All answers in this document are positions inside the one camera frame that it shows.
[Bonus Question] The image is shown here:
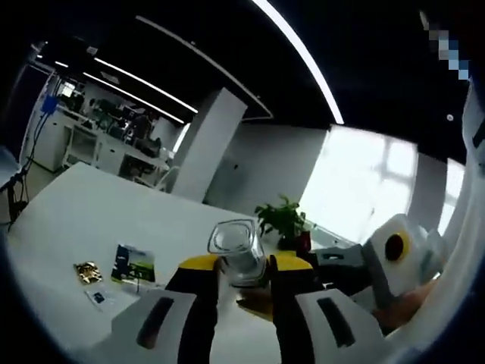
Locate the potted green plant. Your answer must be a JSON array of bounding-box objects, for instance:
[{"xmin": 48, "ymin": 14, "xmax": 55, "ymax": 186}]
[{"xmin": 254, "ymin": 193, "xmax": 318, "ymax": 253}]

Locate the gold foil skincare sachet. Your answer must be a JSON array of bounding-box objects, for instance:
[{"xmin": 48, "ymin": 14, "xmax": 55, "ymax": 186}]
[{"xmin": 72, "ymin": 260, "xmax": 105, "ymax": 285}]

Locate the long ceiling light strip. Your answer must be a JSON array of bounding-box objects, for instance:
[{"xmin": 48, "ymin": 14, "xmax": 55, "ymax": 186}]
[{"xmin": 252, "ymin": 0, "xmax": 345, "ymax": 125}]

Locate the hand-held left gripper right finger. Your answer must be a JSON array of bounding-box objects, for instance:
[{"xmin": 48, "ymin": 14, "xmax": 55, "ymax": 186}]
[{"xmin": 267, "ymin": 253, "xmax": 386, "ymax": 364}]

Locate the small clear-capped skincare bottle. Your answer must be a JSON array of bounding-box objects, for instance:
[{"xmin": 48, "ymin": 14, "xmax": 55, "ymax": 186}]
[{"xmin": 207, "ymin": 218, "xmax": 271, "ymax": 290}]

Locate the green black skincare packet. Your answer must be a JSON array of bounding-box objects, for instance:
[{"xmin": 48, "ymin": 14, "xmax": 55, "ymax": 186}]
[{"xmin": 110, "ymin": 243, "xmax": 157, "ymax": 284}]

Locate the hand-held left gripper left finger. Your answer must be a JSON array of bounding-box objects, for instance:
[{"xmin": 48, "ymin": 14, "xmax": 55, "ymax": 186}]
[{"xmin": 109, "ymin": 254, "xmax": 221, "ymax": 364}]

